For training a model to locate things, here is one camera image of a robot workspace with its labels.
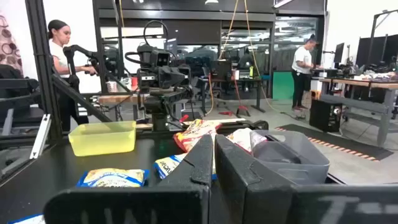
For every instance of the black desk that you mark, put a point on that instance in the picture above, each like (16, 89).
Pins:
(258, 96)

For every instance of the black monitor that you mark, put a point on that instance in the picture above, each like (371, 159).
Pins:
(339, 53)

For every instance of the smoky translucent plastic bin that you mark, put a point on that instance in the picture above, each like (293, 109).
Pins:
(311, 169)

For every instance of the black partition panel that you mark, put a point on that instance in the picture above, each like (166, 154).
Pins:
(377, 51)

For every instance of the white metal bracket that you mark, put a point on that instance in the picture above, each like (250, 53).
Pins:
(40, 137)

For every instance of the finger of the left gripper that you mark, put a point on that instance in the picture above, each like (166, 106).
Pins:
(178, 77)
(166, 77)

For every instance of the person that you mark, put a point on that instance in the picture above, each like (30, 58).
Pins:
(301, 59)
(57, 53)

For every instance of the red cup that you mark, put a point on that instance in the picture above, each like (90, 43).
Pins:
(134, 81)

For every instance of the red Maruchan ramen pack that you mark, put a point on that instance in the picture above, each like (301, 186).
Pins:
(241, 138)

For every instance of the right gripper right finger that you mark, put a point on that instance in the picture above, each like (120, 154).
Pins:
(255, 199)

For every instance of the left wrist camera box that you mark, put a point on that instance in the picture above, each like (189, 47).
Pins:
(155, 57)

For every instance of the brown patterned curtain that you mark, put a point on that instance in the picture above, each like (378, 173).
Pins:
(9, 46)

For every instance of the green panel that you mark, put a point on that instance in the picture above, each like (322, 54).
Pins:
(283, 85)

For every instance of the black hazard-striped floor mat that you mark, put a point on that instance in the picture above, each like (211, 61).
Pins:
(335, 140)

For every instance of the red floor tool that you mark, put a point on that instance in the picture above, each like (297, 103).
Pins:
(242, 110)

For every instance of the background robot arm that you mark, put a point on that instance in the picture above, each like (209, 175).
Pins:
(72, 62)

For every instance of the yellow translucent plastic bin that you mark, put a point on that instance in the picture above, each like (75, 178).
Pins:
(102, 140)

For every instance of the black box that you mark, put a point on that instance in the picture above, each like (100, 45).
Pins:
(325, 115)

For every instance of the wooden work table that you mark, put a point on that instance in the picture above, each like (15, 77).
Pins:
(118, 99)

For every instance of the white cup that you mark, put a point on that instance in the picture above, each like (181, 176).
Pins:
(112, 87)

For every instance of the orange Maruchan ramen pack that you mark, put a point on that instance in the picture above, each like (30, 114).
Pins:
(194, 133)

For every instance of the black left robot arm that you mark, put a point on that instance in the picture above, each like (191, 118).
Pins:
(158, 109)

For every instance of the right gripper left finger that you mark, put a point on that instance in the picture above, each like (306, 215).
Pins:
(174, 205)

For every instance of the grey-legged wooden table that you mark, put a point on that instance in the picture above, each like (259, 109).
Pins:
(387, 109)

